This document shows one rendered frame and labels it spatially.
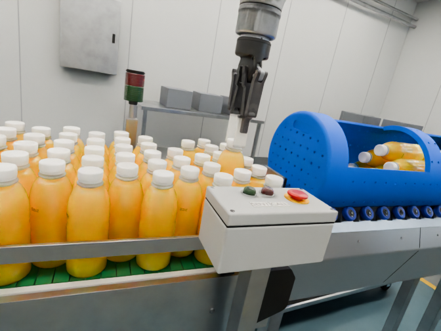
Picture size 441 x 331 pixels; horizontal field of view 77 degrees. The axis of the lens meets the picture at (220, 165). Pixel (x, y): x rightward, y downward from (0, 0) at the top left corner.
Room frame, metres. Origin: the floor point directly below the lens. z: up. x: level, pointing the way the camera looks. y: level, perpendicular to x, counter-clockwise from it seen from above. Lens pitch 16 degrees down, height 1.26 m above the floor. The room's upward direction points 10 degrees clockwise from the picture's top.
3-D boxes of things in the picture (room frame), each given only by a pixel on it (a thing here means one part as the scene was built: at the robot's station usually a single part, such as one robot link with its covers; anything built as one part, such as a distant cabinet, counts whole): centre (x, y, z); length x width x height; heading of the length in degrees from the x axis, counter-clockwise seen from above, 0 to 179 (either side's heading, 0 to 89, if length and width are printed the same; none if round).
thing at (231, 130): (0.67, -0.02, 1.17); 0.03 x 0.01 x 0.07; 114
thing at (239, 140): (0.63, -0.03, 1.17); 0.03 x 0.01 x 0.07; 114
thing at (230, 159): (0.65, -0.02, 1.04); 0.07 x 0.07 x 0.19
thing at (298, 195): (0.45, -0.14, 1.11); 0.04 x 0.04 x 0.01
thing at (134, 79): (0.95, 0.33, 1.23); 0.06 x 0.06 x 0.04
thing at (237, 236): (0.43, -0.09, 1.05); 0.20 x 0.10 x 0.10; 114
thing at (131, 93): (0.95, 0.33, 1.18); 0.06 x 0.06 x 0.05
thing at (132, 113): (0.95, 0.33, 1.18); 0.06 x 0.06 x 0.16
